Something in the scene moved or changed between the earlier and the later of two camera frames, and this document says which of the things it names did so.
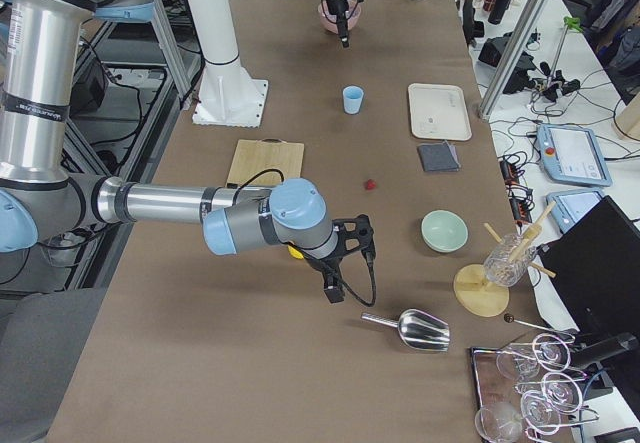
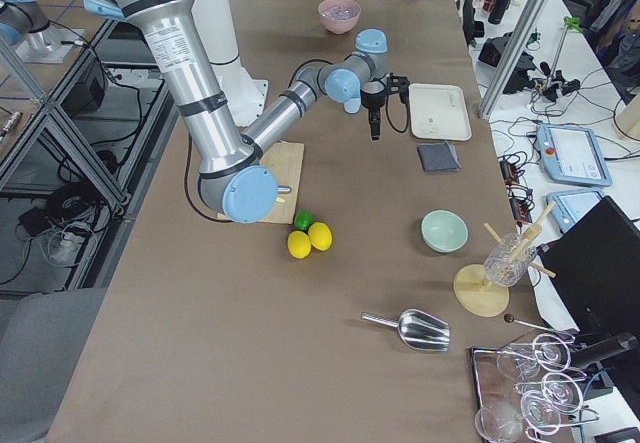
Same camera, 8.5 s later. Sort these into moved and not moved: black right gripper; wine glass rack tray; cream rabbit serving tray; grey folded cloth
Moved: black right gripper
Not moved: cream rabbit serving tray; grey folded cloth; wine glass rack tray
